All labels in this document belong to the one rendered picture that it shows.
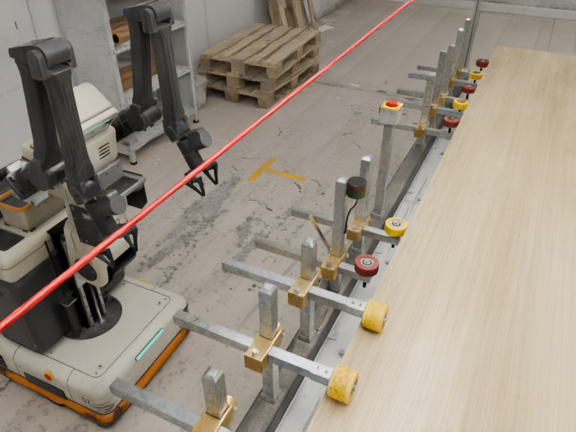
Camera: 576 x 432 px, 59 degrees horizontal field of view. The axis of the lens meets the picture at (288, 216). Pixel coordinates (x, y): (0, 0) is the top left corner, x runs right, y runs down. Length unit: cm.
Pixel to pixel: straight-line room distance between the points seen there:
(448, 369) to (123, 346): 141
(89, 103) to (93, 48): 222
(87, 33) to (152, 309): 218
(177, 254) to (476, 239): 190
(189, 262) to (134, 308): 72
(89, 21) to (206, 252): 178
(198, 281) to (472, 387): 190
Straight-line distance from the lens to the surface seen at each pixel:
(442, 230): 189
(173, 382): 252
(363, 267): 166
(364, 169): 182
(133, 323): 242
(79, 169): 150
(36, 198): 174
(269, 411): 154
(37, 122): 152
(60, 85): 140
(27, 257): 214
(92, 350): 237
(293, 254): 177
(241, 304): 281
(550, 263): 187
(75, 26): 402
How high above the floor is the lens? 199
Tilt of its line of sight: 35 degrees down
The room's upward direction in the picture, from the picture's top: straight up
